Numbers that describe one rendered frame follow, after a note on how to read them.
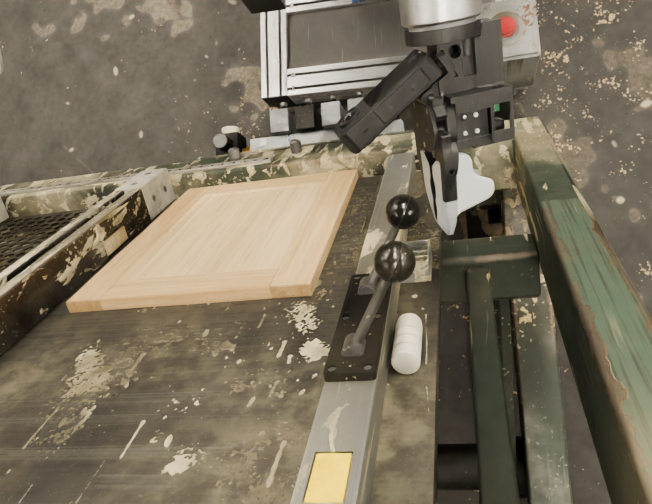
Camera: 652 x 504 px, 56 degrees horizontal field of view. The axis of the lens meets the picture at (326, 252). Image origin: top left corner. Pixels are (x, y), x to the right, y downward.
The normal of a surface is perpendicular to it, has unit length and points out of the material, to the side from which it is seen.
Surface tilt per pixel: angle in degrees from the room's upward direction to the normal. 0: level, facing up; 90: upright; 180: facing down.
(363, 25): 0
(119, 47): 0
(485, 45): 36
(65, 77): 0
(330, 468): 60
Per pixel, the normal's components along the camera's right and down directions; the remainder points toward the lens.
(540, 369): -0.24, -0.08
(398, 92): 0.15, 0.42
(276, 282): -0.18, -0.90
